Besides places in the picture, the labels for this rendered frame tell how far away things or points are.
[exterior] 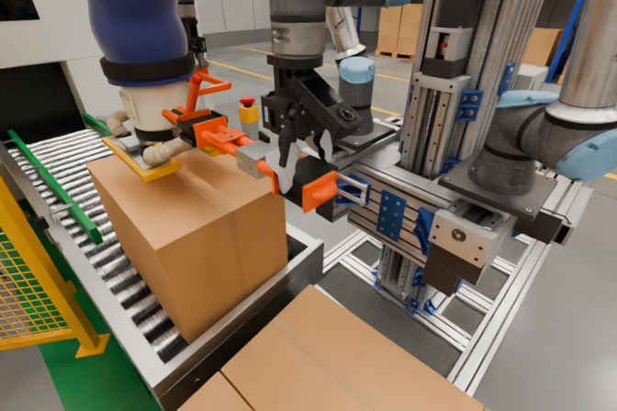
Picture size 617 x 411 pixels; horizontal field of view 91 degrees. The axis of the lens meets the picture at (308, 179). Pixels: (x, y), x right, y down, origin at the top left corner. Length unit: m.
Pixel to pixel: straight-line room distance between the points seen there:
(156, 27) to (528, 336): 2.01
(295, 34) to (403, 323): 1.34
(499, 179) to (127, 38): 0.94
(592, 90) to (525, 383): 1.41
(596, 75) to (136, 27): 0.90
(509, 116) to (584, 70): 0.18
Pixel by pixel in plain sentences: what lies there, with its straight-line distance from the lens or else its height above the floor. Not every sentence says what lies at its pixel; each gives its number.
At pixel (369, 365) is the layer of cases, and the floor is 0.54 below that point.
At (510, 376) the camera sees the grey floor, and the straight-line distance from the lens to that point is 1.85.
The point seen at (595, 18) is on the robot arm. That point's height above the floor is 1.42.
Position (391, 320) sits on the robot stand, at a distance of 1.55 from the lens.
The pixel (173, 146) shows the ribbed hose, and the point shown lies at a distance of 0.83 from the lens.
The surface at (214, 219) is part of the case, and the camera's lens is 0.85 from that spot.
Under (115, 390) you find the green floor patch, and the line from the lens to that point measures 1.80.
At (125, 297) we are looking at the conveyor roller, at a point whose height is 0.54.
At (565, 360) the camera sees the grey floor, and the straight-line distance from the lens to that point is 2.04.
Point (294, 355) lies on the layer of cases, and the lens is 1.04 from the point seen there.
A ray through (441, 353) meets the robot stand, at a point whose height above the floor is 0.21.
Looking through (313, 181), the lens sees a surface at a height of 1.20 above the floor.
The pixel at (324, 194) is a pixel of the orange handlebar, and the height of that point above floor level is 1.18.
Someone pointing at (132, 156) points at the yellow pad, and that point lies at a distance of 0.97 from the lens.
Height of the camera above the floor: 1.46
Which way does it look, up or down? 32 degrees down
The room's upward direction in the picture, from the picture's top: straight up
